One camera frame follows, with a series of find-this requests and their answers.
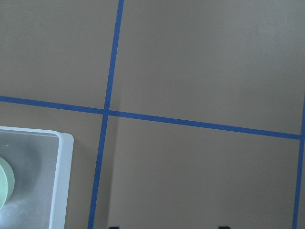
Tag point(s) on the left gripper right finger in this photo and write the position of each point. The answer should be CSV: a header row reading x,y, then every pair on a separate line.
x,y
223,227

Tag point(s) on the green plastic bowl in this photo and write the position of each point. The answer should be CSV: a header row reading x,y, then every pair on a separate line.
x,y
7,182

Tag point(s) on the translucent plastic box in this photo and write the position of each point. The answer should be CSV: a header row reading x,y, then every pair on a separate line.
x,y
41,163

